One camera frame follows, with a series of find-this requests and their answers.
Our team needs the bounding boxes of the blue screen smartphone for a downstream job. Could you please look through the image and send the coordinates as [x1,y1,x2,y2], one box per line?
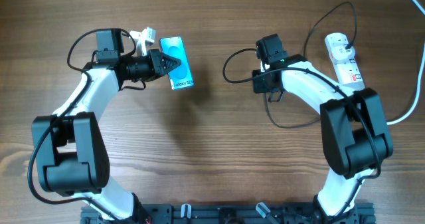
[159,37,195,90]

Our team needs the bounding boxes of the black charger cable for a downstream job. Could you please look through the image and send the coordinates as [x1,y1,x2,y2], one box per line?
[263,1,359,130]

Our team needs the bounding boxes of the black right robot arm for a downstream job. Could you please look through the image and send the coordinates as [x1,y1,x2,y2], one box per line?
[252,34,393,223]

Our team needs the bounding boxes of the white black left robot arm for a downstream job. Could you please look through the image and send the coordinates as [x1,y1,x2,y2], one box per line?
[27,27,181,223]

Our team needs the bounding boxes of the white usb charger plug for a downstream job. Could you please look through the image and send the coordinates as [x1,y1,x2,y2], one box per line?
[329,45,355,62]

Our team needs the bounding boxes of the white power strip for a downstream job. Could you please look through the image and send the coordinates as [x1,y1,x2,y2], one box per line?
[325,33,365,90]

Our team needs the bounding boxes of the white power strip cord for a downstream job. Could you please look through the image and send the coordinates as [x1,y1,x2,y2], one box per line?
[386,43,425,126]

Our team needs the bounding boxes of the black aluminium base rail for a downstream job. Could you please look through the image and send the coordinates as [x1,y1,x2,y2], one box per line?
[80,202,377,224]

